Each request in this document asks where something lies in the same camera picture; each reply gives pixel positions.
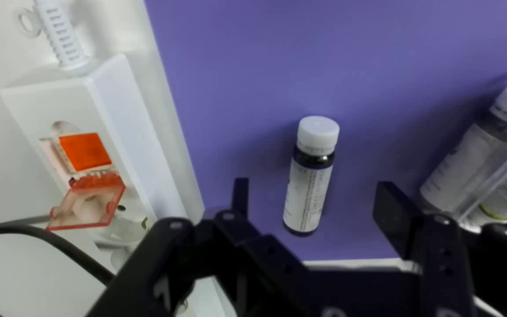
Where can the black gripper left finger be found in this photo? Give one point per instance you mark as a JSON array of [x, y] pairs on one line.
[[239, 200]]

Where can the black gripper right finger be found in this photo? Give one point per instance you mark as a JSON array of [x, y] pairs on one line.
[[396, 218]]

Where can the white power strip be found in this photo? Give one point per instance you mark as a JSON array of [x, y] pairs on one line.
[[123, 117]]

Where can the purple rectangular mat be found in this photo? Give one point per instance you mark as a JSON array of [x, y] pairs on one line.
[[334, 72]]

